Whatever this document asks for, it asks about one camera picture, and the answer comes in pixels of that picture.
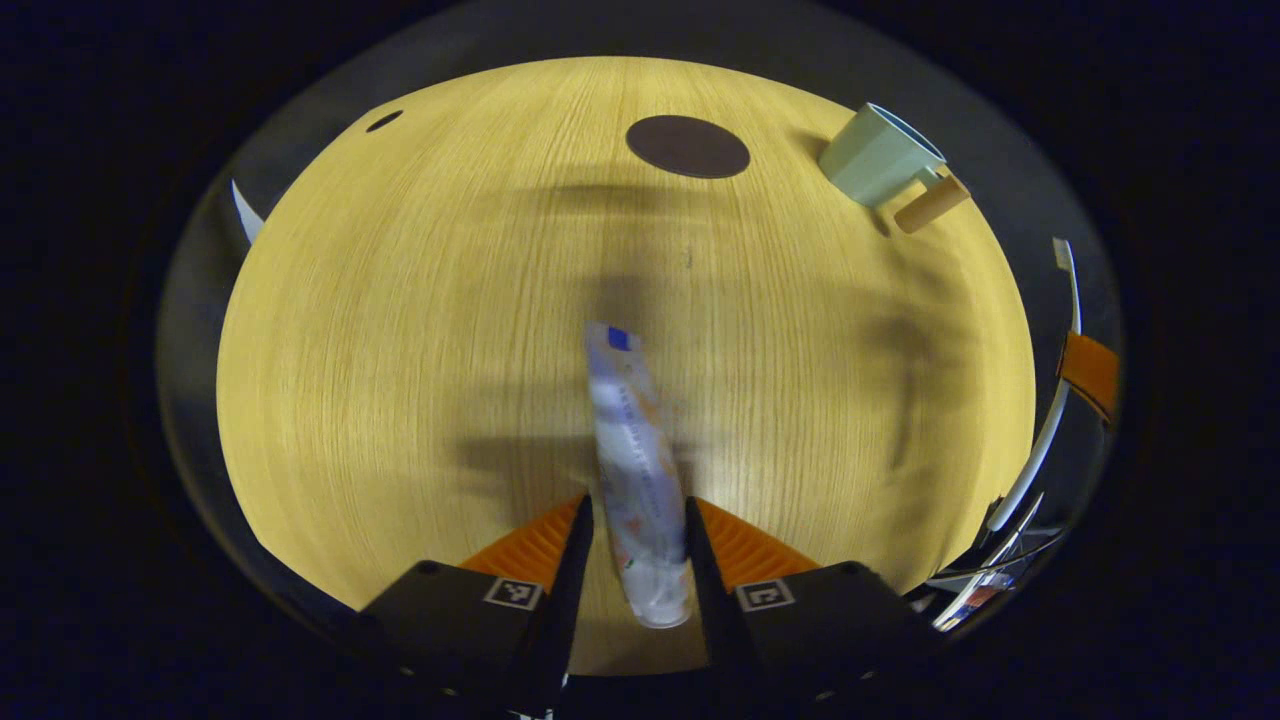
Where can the dark brown round coaster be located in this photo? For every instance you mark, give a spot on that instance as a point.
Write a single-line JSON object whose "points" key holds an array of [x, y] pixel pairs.
{"points": [[688, 147]]}

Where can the white toothbrush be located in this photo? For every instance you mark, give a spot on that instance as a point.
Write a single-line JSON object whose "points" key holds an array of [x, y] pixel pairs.
{"points": [[1045, 430]]}

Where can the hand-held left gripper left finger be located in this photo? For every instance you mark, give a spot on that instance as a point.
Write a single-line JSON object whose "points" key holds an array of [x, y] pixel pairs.
{"points": [[565, 610]]}

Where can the pale green cup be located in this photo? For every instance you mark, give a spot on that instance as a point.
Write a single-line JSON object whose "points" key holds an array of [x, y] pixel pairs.
{"points": [[870, 160]]}

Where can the white toothpaste tube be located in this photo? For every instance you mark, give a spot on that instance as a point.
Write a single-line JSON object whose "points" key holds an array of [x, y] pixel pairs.
{"points": [[635, 470]]}

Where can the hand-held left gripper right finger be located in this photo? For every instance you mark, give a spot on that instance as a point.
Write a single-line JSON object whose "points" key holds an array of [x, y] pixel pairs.
{"points": [[712, 610]]}

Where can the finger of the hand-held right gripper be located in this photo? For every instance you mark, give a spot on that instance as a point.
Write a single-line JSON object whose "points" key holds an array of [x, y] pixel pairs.
{"points": [[1090, 372]]}

